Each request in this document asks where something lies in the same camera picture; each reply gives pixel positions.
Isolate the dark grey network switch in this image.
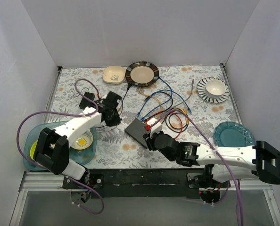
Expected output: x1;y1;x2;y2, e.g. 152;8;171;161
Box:
124;118;151;150

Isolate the red ethernet cable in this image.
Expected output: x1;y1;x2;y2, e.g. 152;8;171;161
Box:
144;112;183;139

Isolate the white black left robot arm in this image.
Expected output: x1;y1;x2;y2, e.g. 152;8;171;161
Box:
30;91;122;188

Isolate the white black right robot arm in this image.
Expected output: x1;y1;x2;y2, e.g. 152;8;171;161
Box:
143;131;280;187

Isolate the black power adapter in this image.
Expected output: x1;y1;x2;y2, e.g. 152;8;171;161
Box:
79;92;95;110

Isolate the cream square panda dish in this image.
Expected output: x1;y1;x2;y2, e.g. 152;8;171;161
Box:
102;66;125;84

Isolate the daisy patterned glass bowl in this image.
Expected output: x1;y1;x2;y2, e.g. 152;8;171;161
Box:
71;131;94;151

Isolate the dark rimmed beige plate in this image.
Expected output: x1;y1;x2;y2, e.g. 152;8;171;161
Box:
125;61;159;87

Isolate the teal scalloped plate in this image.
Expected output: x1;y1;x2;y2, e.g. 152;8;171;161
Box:
214;121;256;147

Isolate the floral patterned tablecloth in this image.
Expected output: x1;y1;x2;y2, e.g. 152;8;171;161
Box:
49;65;239;169

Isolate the teal transparent plastic tray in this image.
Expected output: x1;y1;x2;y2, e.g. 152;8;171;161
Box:
23;121;97;171

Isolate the blue striped white plate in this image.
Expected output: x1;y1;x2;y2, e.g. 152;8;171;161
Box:
197;77;230;104

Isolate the small white bowl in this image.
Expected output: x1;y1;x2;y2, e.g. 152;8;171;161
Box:
205;80;226;97

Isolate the lime green bowl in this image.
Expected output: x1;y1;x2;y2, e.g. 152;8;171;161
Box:
30;140;38;160

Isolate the black ethernet cable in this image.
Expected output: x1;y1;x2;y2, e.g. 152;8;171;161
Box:
165;110;189;129

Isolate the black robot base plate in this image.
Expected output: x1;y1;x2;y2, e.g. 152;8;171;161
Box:
62;168;234;199

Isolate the grey ethernet cable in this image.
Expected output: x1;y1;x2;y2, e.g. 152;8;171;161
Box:
173;80;195;108

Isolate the aluminium frame rail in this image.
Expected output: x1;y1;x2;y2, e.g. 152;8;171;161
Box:
19;171;272;192

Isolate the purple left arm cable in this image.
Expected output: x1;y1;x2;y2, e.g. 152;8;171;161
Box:
16;79;105;215

